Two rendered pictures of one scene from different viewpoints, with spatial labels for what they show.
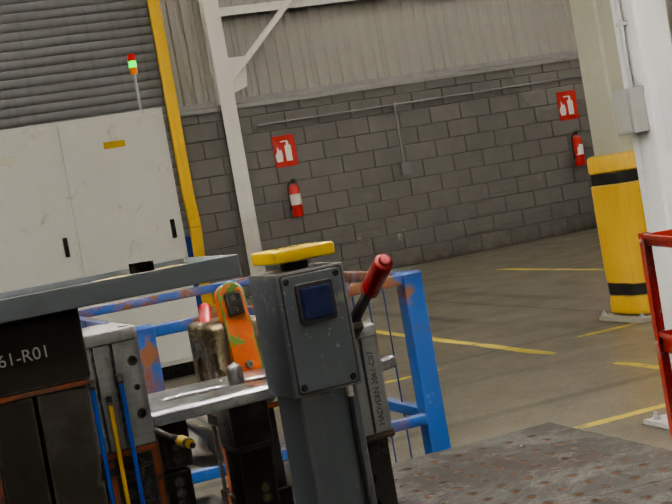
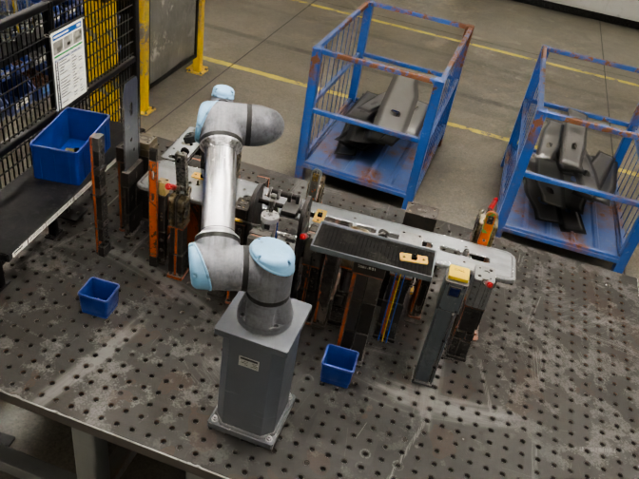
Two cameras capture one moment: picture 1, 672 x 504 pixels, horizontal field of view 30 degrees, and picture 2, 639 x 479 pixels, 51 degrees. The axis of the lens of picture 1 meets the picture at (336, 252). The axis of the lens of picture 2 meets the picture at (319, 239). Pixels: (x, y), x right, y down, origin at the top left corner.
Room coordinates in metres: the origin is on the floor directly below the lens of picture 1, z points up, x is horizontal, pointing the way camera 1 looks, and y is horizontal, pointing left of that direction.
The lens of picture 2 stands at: (-0.43, -0.46, 2.33)
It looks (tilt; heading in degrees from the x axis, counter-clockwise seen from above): 36 degrees down; 32
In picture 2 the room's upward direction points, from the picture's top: 10 degrees clockwise
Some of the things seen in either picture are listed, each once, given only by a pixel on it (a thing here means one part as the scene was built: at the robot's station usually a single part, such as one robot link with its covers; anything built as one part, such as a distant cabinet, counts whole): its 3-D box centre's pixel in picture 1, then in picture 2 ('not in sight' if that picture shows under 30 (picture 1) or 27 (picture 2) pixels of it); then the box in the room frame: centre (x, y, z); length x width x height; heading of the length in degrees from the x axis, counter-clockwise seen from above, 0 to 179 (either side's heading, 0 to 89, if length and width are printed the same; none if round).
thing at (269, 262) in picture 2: not in sight; (268, 268); (0.62, 0.35, 1.27); 0.13 x 0.12 x 0.14; 135
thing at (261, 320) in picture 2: not in sight; (266, 302); (0.63, 0.35, 1.15); 0.15 x 0.15 x 0.10
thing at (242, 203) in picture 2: not in sight; (238, 254); (0.96, 0.74, 0.91); 0.07 x 0.05 x 0.42; 24
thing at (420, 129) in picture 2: not in sight; (386, 102); (3.36, 1.61, 0.47); 1.20 x 0.80 x 0.95; 19
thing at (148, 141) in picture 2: not in sight; (144, 178); (1.06, 1.35, 0.88); 0.08 x 0.08 x 0.36; 24
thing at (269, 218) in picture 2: not in sight; (275, 253); (1.02, 0.63, 0.94); 0.18 x 0.13 x 0.49; 114
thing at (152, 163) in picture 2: not in sight; (153, 210); (0.87, 1.08, 0.95); 0.03 x 0.01 x 0.50; 114
